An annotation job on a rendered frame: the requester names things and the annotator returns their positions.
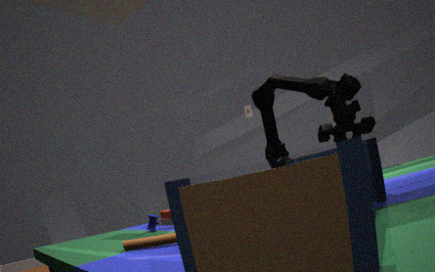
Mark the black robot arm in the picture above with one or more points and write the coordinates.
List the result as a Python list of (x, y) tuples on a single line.
[(317, 87)]

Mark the wooden-handled black mallet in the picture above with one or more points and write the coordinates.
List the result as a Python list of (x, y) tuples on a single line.
[(150, 242)]

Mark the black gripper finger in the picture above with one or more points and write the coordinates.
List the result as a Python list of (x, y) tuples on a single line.
[(340, 135), (358, 131)]

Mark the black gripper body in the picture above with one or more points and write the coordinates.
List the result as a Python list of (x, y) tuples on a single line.
[(345, 123)]

